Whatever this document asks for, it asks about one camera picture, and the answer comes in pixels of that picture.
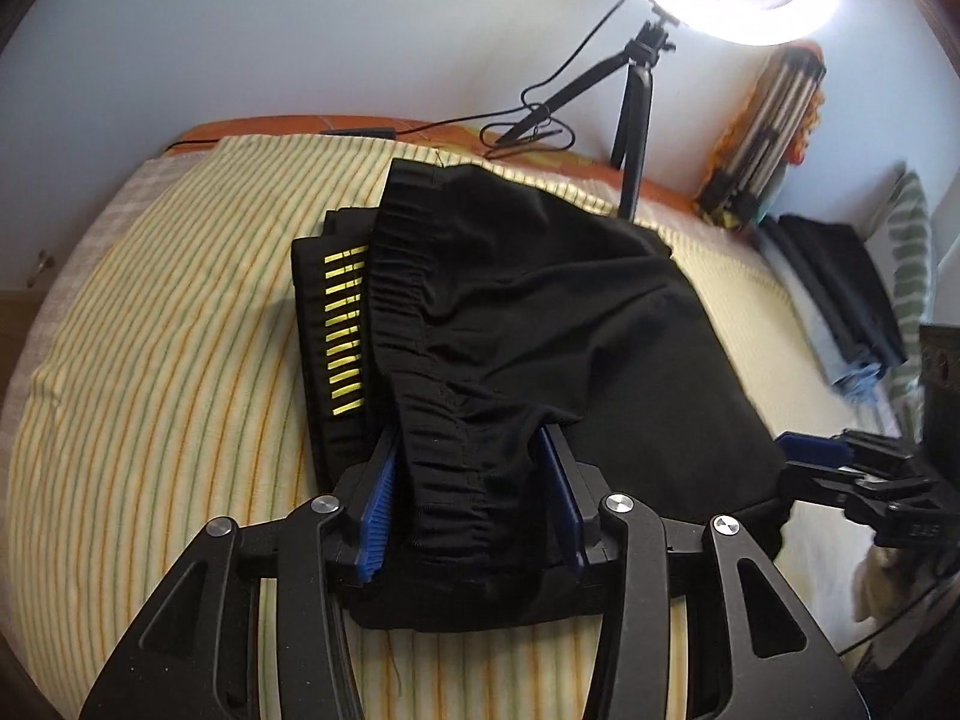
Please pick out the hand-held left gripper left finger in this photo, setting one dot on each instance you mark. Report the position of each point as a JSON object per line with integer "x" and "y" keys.
{"x": 379, "y": 495}

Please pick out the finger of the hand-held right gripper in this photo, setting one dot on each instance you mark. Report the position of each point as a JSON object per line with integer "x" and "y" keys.
{"x": 814, "y": 450}
{"x": 825, "y": 484}

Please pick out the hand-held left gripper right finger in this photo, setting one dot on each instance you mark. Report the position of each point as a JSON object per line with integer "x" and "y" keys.
{"x": 566, "y": 510}

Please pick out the black pants with yellow print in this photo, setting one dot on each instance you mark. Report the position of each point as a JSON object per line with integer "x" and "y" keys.
{"x": 562, "y": 315}

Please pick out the folded blue jeans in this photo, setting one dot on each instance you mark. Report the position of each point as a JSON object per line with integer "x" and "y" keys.
{"x": 859, "y": 382}

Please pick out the beige cloth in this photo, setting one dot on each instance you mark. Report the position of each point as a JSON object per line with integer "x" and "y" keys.
{"x": 877, "y": 577}

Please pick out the folded light blue garment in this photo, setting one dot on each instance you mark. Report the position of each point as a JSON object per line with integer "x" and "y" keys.
{"x": 810, "y": 315}

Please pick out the stack of folded dark clothes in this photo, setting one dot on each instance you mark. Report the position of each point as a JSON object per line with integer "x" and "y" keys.
{"x": 847, "y": 277}

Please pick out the green patterned white throw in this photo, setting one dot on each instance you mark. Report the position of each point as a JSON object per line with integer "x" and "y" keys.
{"x": 911, "y": 240}

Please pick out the yellow striped cloth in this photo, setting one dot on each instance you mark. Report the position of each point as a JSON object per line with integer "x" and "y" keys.
{"x": 187, "y": 315}

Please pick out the orange textured strip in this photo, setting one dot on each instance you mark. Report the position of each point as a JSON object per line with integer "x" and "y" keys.
{"x": 731, "y": 142}

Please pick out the folded silver tripod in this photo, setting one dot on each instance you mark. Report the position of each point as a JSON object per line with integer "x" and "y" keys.
{"x": 765, "y": 127}

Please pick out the black mini tripod stand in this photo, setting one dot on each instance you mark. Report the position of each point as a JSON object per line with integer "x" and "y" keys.
{"x": 634, "y": 135}

